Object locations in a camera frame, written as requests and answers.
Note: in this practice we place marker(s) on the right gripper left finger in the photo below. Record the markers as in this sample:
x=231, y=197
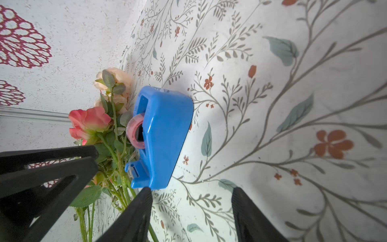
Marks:
x=133, y=224

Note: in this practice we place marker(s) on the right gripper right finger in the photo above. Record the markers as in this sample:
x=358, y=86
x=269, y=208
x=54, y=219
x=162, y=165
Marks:
x=250, y=223

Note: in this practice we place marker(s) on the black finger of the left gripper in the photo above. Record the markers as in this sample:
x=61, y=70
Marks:
x=37, y=186

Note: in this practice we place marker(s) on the pink rose bouquet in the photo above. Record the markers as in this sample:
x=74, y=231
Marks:
x=103, y=127

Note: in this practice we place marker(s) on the blue tape dispenser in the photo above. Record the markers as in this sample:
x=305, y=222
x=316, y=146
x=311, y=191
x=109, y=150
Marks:
x=158, y=129

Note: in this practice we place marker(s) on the floral patterned table mat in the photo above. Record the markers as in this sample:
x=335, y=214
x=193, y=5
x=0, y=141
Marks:
x=290, y=104

